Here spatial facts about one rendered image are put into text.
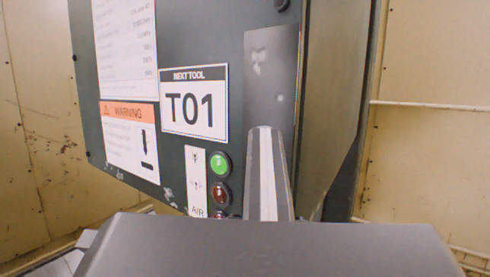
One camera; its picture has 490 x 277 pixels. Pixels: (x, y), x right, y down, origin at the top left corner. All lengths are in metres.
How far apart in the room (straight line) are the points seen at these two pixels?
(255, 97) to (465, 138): 1.14
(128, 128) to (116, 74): 0.08
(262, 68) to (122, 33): 0.21
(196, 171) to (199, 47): 0.12
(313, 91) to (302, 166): 0.06
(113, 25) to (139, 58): 0.08
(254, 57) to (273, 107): 0.04
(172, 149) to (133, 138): 0.09
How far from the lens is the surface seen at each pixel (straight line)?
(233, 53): 0.18
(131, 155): 0.34
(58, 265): 1.64
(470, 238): 1.41
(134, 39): 0.30
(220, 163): 0.19
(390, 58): 1.19
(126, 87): 0.32
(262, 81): 0.16
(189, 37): 0.22
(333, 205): 0.93
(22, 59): 1.40
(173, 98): 0.23
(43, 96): 1.40
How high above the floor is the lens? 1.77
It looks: 13 degrees down
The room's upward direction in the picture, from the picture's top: 1 degrees clockwise
